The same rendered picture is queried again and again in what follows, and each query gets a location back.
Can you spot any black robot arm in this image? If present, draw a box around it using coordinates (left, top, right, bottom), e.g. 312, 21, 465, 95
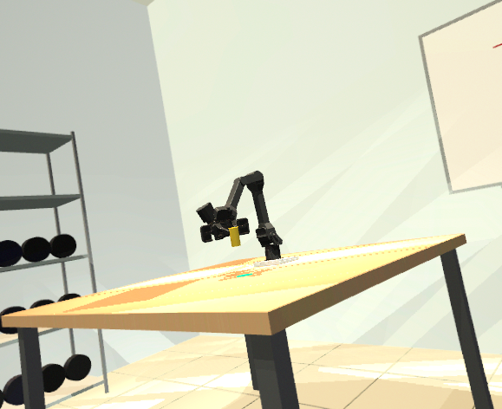
196, 171, 283, 261

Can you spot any yellow cylinder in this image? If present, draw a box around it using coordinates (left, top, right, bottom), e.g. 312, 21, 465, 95
229, 227, 241, 247

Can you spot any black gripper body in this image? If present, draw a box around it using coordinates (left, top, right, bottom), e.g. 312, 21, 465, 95
200, 217, 250, 243

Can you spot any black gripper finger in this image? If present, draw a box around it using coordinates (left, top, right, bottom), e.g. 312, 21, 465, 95
231, 220, 241, 235
212, 224, 230, 240

